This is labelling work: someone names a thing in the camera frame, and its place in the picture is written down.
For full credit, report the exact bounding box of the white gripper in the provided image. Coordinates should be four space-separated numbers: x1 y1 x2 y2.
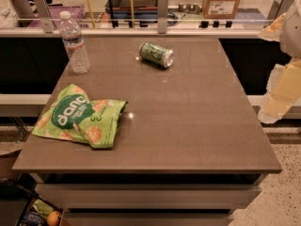
258 0 301 124

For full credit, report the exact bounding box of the clear plastic water bottle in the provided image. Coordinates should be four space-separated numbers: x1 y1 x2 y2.
58 10 90 74

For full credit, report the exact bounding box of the purple plastic crate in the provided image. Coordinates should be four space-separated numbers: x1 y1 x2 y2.
27 4 87 29

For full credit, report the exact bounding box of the green soda can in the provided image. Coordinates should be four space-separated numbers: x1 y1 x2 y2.
139 41 174 69

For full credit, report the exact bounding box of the glass railing with metal posts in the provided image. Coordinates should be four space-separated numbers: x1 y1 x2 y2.
0 0 301 36

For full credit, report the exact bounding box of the green chips bag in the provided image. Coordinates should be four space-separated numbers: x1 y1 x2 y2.
32 84 127 150

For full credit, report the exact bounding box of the box of snacks on floor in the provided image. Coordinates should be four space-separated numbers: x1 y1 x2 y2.
17 199 62 226

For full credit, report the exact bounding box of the cardboard box with label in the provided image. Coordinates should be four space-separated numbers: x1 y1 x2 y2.
202 0 241 19

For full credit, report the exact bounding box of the orange fruit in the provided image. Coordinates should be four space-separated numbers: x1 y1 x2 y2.
47 211 60 226

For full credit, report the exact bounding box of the grey table drawer unit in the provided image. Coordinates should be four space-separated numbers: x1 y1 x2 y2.
32 173 266 226

